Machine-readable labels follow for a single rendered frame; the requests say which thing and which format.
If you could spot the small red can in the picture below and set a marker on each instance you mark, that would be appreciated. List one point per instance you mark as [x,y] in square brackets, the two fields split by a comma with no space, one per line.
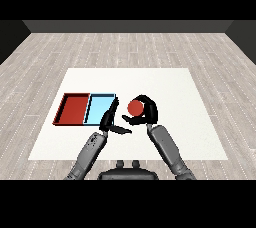
[135,108]

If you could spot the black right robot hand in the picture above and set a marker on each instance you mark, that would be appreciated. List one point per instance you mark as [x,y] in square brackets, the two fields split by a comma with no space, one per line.
[147,111]

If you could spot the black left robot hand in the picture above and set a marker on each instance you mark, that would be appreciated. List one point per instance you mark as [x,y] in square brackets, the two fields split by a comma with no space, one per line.
[108,118]

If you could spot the dark grey robot body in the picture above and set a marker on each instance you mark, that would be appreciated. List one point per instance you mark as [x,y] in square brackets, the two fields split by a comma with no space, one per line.
[128,172]

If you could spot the light blue shallow open box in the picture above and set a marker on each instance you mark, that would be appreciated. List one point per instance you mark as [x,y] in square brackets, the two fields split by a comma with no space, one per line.
[98,109]

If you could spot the red shallow open box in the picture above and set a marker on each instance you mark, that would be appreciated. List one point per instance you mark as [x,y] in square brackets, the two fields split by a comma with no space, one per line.
[74,109]

